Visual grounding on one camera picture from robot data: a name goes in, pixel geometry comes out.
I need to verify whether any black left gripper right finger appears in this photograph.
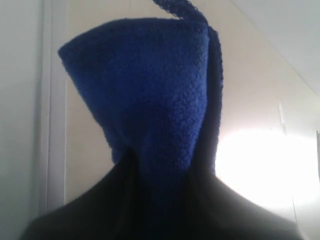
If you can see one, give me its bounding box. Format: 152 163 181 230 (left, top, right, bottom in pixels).
182 169 306 240

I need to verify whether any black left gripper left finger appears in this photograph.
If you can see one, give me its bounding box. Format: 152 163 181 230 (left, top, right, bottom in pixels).
20 150 143 240

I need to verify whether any aluminium framed whiteboard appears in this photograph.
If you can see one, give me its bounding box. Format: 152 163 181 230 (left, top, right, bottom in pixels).
0 0 68 221

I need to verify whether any blue microfiber cloth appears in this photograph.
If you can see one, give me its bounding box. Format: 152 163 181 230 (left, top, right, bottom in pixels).
58 0 223 240

